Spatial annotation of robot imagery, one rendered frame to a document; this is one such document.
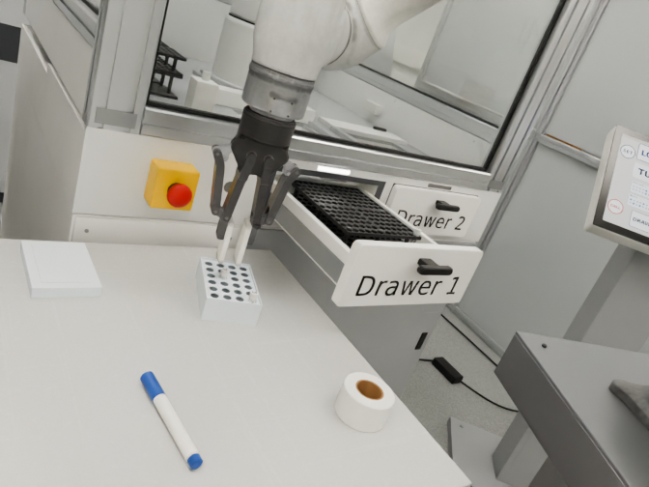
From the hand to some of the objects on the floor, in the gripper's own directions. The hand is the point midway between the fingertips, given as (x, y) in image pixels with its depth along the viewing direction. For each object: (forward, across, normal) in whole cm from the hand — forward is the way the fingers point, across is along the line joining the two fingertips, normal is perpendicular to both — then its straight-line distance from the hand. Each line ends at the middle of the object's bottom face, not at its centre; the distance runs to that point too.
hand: (233, 241), depth 82 cm
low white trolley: (+86, -9, -16) cm, 88 cm away
